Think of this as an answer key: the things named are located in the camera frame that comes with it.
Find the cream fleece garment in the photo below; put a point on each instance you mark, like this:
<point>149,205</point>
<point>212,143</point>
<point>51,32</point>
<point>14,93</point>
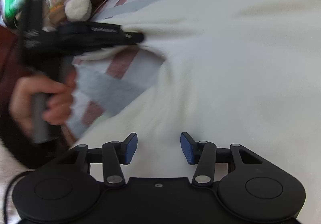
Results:
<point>234,71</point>

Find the checked grey pink rug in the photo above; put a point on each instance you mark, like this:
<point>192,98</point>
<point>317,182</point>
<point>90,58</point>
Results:
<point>109,82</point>

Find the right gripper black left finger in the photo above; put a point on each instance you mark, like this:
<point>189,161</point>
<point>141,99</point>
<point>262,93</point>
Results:
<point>115,154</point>

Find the person's left hand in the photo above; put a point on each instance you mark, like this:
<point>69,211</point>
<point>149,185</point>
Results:
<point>58,106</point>

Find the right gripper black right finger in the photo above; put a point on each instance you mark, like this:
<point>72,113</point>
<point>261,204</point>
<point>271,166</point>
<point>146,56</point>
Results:
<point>203,155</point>

